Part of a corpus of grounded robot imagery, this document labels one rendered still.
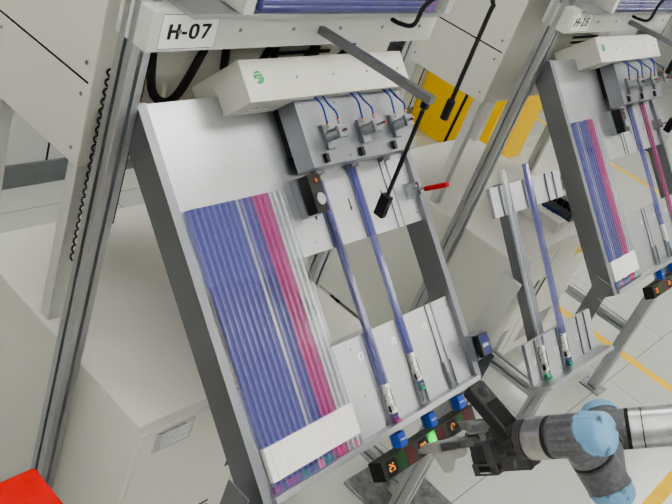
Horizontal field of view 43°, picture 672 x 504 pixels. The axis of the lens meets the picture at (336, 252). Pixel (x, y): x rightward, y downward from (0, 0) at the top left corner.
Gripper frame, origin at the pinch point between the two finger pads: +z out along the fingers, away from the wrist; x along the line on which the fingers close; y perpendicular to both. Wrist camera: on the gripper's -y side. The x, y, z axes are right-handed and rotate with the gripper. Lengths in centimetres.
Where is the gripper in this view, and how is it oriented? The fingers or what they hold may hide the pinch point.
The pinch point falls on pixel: (437, 435)
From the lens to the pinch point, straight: 169.2
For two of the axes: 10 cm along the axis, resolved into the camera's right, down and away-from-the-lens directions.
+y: 3.0, 9.5, 0.1
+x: 6.4, -2.1, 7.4
